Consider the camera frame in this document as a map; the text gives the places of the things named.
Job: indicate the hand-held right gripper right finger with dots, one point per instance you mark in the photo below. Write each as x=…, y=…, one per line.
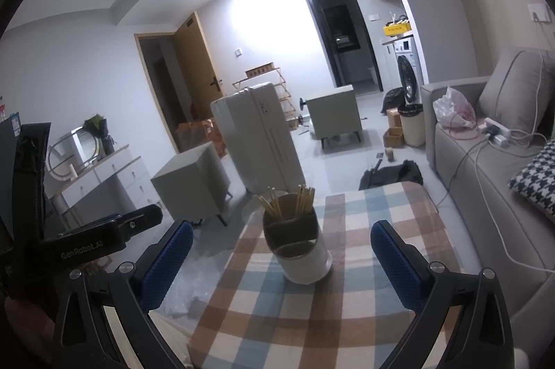
x=396, y=265

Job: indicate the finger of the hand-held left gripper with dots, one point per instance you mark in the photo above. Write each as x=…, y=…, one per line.
x=138, y=221

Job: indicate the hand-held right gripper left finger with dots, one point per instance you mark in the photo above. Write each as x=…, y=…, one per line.
x=167, y=265

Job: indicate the white cylindrical utensil holder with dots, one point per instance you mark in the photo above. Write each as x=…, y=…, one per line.
x=303, y=252

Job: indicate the bunch of wooden chopsticks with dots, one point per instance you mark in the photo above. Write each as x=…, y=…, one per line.
x=303, y=202

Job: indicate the person's left forearm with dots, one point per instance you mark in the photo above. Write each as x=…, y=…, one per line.
x=26, y=330

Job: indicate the bubble wrap sheet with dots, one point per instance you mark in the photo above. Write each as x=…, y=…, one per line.
x=186, y=286

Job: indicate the white dresser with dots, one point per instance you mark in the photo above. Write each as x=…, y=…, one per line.
x=108, y=178

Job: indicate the checked tablecloth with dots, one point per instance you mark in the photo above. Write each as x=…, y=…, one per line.
x=347, y=299

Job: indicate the beige armchair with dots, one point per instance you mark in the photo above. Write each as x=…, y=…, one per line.
x=334, y=113
x=190, y=178

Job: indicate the round mirror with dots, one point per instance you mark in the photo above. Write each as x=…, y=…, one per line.
x=80, y=148

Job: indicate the dark wrapped bouquet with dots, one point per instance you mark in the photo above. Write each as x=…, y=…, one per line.
x=99, y=130

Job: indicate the grey sofa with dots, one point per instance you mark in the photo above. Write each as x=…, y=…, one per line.
x=477, y=200

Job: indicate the brown paper bag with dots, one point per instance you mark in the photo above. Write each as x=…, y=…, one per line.
x=199, y=137

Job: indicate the small round jar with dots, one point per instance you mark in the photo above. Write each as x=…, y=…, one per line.
x=389, y=155

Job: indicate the cardboard boxes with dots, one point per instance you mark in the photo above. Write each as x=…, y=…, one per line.
x=392, y=130

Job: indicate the white trash bin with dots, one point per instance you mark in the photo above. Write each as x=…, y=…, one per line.
x=412, y=128

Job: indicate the white suitcase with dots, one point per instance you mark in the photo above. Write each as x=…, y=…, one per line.
x=260, y=135

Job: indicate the houndstooth pillow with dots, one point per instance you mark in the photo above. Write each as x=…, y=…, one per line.
x=537, y=182

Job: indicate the white and pink plastic bag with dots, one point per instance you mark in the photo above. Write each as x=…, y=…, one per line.
x=453, y=109

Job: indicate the wooden door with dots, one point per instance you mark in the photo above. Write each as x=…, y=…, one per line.
x=195, y=65

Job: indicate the black garbage bag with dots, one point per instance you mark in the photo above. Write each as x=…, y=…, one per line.
x=392, y=98

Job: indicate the white power strip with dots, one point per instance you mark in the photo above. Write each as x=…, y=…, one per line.
x=497, y=130

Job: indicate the white washing machine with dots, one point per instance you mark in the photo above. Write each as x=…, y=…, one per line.
x=407, y=70

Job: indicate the wooden rack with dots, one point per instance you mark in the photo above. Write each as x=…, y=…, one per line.
x=282, y=83

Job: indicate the grey sofa back cushion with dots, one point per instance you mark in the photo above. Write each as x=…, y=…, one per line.
x=516, y=91

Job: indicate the yellow box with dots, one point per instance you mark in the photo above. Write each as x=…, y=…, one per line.
x=396, y=29

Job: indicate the black glass door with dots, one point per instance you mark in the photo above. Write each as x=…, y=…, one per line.
x=342, y=35

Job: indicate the white wall socket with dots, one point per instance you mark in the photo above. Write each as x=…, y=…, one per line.
x=540, y=12

